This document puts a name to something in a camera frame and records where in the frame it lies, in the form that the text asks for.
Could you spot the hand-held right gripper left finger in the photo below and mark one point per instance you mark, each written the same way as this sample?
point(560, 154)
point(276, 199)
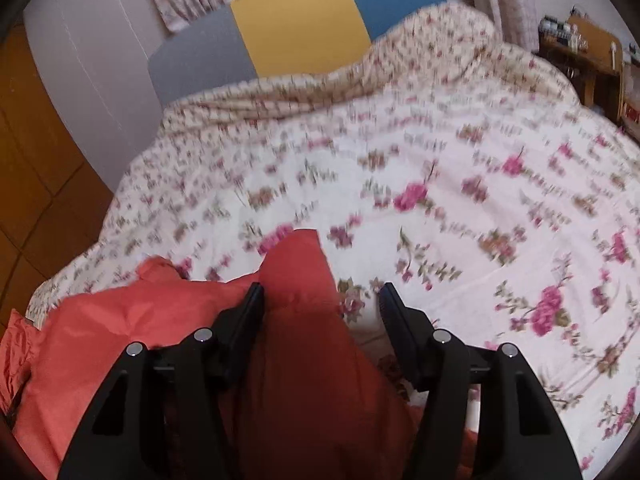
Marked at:
point(252, 310)

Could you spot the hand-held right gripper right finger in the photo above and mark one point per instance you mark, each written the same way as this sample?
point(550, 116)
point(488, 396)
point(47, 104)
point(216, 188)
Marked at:
point(392, 310)

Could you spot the orange quilted jacket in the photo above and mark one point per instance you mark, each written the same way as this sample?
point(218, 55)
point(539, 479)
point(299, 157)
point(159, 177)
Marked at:
point(300, 360)

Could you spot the floral bedspread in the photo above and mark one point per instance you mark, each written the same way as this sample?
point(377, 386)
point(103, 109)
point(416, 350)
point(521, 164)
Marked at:
point(450, 160)

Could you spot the yellow wooden wardrobe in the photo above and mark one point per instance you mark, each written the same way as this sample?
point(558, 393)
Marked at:
point(40, 160)

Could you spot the grey yellow blue headboard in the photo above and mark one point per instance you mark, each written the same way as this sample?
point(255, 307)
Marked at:
point(300, 25)

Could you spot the wooden desk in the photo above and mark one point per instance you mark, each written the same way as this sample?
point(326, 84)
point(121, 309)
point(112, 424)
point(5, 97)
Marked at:
point(565, 55)

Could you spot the dark patterned box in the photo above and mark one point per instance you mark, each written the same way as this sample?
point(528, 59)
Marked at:
point(552, 25)

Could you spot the long floral curtain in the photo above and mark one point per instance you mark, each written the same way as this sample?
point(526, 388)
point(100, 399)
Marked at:
point(510, 0)

